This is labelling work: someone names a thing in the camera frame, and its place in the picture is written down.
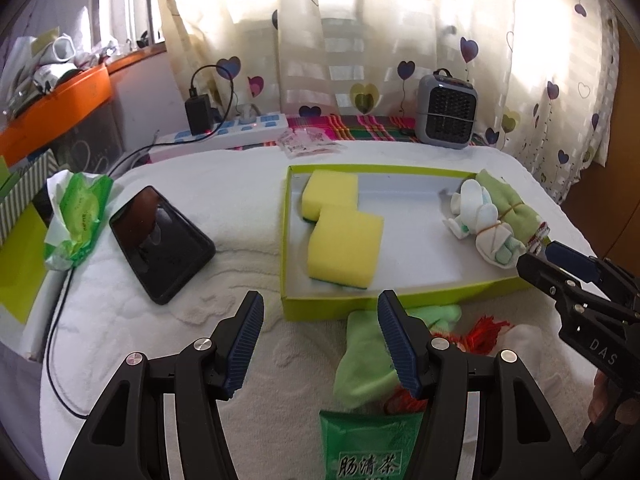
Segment person's right hand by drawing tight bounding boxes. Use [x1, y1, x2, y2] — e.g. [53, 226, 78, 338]
[589, 367, 634, 426]

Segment green towel roll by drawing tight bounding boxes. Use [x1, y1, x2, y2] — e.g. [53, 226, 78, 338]
[474, 169, 551, 254]

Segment white plastic bag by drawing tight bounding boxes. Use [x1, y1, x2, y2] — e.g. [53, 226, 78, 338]
[0, 35, 40, 112]

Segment white sock roll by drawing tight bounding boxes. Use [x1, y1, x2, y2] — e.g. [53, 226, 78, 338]
[472, 220, 527, 271]
[449, 179, 503, 239]

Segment green tissue pack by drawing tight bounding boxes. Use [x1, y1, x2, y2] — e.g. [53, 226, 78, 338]
[44, 170, 114, 272]

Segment black smartphone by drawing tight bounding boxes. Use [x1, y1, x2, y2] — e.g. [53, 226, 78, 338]
[108, 186, 217, 306]

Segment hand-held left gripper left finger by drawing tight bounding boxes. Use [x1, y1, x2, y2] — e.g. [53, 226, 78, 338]
[59, 290, 265, 480]

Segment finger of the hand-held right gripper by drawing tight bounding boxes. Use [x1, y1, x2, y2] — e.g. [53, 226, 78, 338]
[517, 252, 640, 323]
[545, 241, 640, 308]

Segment green tea packet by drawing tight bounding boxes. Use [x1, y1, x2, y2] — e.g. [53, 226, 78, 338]
[319, 409, 424, 480]

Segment yellow sponge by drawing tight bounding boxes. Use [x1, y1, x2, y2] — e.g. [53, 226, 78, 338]
[301, 170, 360, 222]
[307, 206, 385, 292]

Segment lime green shallow box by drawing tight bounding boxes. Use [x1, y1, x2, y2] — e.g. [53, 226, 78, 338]
[281, 164, 551, 322]

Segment red tassel ornament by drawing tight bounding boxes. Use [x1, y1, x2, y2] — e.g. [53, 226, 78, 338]
[382, 315, 513, 414]

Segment light green cloth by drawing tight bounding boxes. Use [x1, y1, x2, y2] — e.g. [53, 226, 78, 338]
[334, 304, 463, 411]

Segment heart print curtain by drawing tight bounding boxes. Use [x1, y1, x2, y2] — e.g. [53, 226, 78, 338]
[155, 0, 622, 206]

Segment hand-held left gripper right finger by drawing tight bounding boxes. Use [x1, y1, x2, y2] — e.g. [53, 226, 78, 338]
[377, 290, 583, 480]

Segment wooden cabinet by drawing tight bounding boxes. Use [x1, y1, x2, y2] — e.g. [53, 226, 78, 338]
[560, 10, 640, 281]

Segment white rolled cloth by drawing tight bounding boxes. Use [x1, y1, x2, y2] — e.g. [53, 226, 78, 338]
[42, 35, 77, 64]

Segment striped green box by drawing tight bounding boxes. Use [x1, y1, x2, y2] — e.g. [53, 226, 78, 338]
[0, 152, 62, 247]

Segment small grey heater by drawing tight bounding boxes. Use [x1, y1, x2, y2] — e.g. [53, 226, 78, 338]
[415, 69, 480, 151]

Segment white power strip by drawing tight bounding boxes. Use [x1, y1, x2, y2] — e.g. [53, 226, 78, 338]
[150, 112, 291, 154]

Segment orange tray with clutter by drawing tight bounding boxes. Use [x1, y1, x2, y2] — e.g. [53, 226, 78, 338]
[0, 62, 114, 162]

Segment black power adapter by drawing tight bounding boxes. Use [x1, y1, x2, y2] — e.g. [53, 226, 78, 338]
[185, 96, 214, 136]

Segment plaid cloth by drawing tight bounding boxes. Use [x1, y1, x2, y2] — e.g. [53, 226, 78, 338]
[235, 114, 497, 151]

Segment lime green box lid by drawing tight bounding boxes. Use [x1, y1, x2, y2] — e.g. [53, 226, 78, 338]
[0, 200, 56, 324]

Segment white paper sachet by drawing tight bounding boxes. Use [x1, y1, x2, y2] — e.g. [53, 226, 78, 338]
[492, 324, 547, 362]

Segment small clear plastic packets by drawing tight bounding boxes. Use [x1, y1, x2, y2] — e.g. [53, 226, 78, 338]
[276, 127, 347, 157]

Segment black charging cable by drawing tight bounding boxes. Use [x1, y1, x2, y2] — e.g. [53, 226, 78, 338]
[47, 64, 239, 419]

